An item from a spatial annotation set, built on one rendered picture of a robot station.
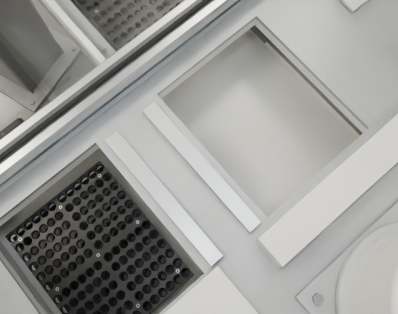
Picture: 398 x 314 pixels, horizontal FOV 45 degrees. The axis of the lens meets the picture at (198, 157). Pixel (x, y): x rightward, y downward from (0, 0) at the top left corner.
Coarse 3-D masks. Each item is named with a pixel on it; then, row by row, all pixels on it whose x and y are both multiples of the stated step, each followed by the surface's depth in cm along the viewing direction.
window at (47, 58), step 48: (0, 0) 42; (48, 0) 46; (96, 0) 51; (144, 0) 58; (192, 0) 66; (0, 48) 47; (48, 48) 52; (96, 48) 59; (0, 96) 53; (48, 96) 60; (0, 144) 61
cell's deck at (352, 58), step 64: (256, 0) 75; (320, 0) 75; (384, 0) 74; (192, 64) 72; (320, 64) 72; (384, 64) 72; (128, 128) 69; (192, 192) 67; (384, 192) 67; (0, 256) 66; (192, 256) 65; (256, 256) 64; (320, 256) 64
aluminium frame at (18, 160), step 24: (216, 0) 70; (240, 0) 73; (192, 24) 69; (216, 24) 73; (144, 48) 67; (168, 48) 68; (120, 72) 67; (144, 72) 69; (96, 96) 66; (120, 96) 69; (48, 120) 64; (72, 120) 65; (24, 144) 64; (48, 144) 65; (0, 168) 63; (24, 168) 66; (0, 192) 67
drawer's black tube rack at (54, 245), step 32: (96, 192) 72; (64, 224) 73; (96, 224) 70; (128, 224) 70; (32, 256) 69; (64, 256) 72; (96, 256) 69; (128, 256) 69; (160, 256) 70; (64, 288) 68; (96, 288) 68; (128, 288) 68; (160, 288) 68
